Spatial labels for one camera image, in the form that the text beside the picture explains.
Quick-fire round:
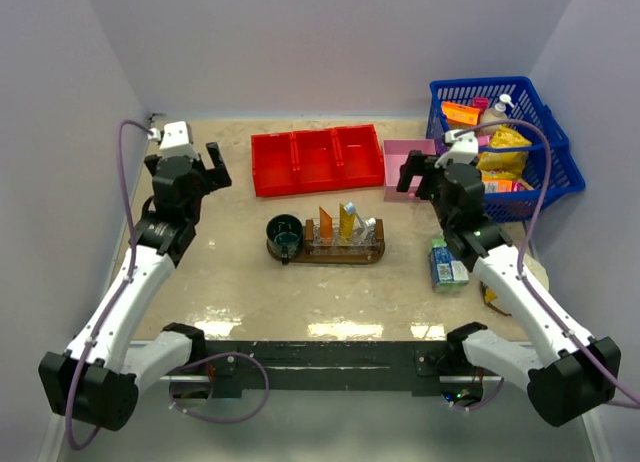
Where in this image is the red bin right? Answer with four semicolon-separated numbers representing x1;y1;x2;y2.
334;124;384;189

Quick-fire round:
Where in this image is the white toothbrush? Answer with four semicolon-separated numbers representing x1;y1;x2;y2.
357;216;376;243

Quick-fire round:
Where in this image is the beige pump soap bottle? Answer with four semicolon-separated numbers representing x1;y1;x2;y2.
477;93;514;137

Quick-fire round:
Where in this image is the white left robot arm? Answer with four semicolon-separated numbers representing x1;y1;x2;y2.
38;142;232;431

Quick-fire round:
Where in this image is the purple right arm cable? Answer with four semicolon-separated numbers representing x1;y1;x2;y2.
449;118;640;411

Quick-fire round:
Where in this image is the orange toothpaste tube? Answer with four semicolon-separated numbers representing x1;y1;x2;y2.
319;207;333;244

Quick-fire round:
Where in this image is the red bin middle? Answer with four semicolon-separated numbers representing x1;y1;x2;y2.
293;129;340;193

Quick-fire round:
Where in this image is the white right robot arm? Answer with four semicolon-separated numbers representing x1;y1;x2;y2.
396;150;621;427

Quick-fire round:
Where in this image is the oval wooden tray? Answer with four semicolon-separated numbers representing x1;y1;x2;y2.
290;247;384;265

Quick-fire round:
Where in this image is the dark green mug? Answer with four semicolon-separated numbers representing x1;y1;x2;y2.
266;214;304;265

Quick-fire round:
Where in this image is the red bin left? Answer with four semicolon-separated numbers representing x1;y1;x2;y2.
251;132;299;198

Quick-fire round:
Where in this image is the green blue carton box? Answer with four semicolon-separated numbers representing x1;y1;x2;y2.
428;236;469;293

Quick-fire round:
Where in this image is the yellow toothpaste tube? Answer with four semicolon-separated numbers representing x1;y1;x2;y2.
338;203;355;243

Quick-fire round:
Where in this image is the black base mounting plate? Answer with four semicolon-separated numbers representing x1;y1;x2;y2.
149;339;504;401

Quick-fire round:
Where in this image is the blue plastic basket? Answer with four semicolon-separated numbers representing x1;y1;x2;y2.
425;76;587;227

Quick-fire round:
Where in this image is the pink drawer box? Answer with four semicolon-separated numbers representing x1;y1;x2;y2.
382;139;436;202

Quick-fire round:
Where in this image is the orange box lower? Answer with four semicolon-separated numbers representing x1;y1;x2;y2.
483;179;519;195

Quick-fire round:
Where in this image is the yellow chips bag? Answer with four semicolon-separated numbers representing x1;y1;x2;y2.
477;125;532;180

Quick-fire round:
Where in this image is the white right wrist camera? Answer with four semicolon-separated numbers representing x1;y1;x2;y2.
434;129;479;168

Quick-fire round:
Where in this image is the red bin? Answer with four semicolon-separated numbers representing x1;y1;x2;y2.
251;132;299;198
293;129;340;193
334;124;384;189

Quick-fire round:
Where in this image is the pink small package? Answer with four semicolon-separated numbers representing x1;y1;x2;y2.
471;97;490;111

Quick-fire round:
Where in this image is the orange snack box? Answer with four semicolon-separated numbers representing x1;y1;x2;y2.
441;101;481;130

